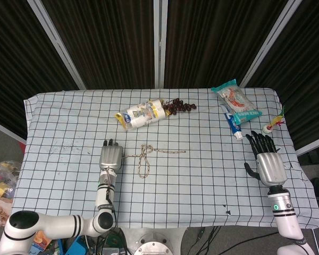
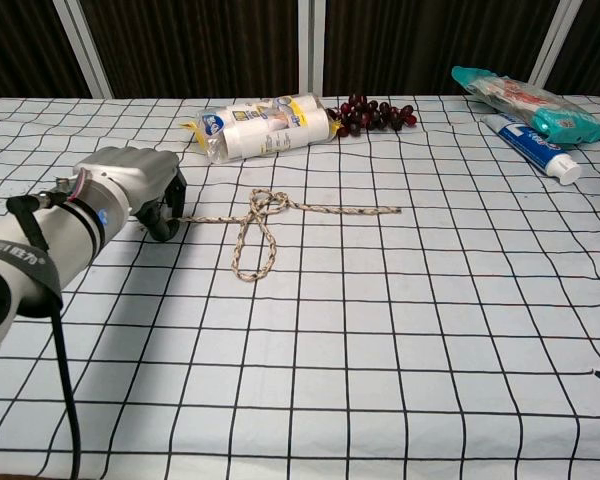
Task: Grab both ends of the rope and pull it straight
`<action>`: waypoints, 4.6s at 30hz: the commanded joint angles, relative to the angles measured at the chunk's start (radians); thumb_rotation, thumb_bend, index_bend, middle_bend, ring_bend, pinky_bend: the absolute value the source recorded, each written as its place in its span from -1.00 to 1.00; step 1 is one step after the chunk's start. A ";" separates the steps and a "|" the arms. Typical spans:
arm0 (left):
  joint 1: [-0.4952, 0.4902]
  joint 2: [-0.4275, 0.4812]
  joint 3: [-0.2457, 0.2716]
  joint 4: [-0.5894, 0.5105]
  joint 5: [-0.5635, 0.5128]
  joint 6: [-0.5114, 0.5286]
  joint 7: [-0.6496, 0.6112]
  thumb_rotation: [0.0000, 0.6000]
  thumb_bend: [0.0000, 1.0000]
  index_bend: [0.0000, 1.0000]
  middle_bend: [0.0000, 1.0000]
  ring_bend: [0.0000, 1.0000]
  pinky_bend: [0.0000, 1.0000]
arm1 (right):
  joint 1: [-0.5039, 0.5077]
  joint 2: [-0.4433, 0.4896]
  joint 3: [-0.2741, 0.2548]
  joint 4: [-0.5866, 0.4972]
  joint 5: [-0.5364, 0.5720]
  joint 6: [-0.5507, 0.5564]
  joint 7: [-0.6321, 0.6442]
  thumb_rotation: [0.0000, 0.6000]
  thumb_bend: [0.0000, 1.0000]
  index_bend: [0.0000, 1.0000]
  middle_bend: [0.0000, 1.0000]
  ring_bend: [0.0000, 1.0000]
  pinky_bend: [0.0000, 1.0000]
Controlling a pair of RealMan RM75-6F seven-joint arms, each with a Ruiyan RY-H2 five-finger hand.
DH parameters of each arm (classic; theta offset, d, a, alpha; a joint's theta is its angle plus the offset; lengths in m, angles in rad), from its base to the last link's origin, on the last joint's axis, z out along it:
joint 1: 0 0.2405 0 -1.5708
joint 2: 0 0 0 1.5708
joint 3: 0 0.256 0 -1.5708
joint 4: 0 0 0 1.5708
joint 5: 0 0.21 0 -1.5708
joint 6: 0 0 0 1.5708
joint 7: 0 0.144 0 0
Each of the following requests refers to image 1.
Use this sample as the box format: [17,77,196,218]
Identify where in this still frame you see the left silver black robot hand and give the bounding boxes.
[99,138,124,171]

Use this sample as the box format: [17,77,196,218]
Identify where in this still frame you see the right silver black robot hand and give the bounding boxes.
[244,130,288,187]

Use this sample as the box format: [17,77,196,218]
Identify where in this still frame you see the beige braided rope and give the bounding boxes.
[122,144,187,179]

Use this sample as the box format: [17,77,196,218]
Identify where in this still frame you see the colourful feather shuttlecock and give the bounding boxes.
[262,106,286,134]

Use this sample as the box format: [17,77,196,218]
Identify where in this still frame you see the toilet paper roll pack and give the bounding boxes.
[114,98,171,131]

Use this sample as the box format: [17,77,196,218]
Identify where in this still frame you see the blue white toothpaste tube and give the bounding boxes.
[220,104,243,141]

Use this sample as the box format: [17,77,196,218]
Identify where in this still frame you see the white black checked tablecloth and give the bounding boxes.
[12,87,319,230]

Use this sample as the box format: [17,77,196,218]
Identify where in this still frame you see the teal snack packet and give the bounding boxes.
[211,78,263,125]

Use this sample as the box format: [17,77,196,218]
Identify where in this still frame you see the dark red grape bunch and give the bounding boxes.
[162,98,197,116]

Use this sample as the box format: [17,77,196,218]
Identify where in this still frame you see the dark ribbed partition panel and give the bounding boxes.
[246,0,319,151]
[0,0,80,139]
[164,0,289,89]
[41,0,156,90]

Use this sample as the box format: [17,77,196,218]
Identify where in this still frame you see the clear plastic bag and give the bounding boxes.
[0,160,22,184]

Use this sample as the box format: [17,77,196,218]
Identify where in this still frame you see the orange carton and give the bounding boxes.
[32,229,53,252]

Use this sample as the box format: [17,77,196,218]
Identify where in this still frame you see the yellow packet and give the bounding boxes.
[0,182,16,199]

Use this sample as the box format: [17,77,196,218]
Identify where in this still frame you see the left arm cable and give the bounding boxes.
[104,172,118,230]

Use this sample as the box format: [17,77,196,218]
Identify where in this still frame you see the white partition base rail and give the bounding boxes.
[0,118,27,146]
[295,142,319,157]

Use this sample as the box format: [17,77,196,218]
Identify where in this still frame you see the black floor cable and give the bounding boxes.
[187,225,280,255]

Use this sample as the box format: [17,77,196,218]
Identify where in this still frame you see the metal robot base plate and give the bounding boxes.
[122,227,187,255]

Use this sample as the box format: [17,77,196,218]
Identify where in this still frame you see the blue plastic frame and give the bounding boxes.
[57,235,94,255]

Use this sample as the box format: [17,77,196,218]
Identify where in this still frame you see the white partition post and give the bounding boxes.
[26,0,87,90]
[153,0,169,89]
[239,0,304,88]

